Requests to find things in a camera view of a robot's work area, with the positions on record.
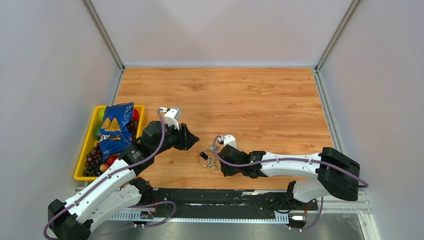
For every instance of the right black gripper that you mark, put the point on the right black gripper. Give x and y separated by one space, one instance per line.
227 172

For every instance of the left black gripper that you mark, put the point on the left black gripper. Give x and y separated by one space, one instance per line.
186 138

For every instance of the silver wire keyring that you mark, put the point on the silver wire keyring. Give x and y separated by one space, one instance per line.
211 152

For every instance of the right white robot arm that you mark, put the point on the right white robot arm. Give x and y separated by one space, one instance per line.
326 173

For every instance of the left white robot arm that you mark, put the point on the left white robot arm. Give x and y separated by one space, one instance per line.
119 187

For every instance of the red apple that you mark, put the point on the red apple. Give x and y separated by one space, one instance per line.
135 115

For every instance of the blue chips bag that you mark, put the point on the blue chips bag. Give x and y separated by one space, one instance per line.
115 135

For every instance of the red peach fruits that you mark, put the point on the red peach fruits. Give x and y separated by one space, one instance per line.
106 165

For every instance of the lime green fruit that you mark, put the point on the lime green fruit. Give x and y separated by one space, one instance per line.
100 114

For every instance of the green apple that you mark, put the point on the green apple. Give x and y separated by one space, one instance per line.
96 132

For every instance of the purple grape bunch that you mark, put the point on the purple grape bunch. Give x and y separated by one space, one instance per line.
94 159

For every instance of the yellow plastic tray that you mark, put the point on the yellow plastic tray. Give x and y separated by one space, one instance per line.
90 141

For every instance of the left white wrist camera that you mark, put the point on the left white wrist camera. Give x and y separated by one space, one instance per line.
172 116

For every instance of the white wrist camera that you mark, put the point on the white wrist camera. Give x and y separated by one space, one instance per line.
172 116
227 140

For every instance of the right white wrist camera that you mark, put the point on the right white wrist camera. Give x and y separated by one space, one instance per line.
227 140

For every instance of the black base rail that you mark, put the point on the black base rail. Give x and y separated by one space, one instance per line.
184 203

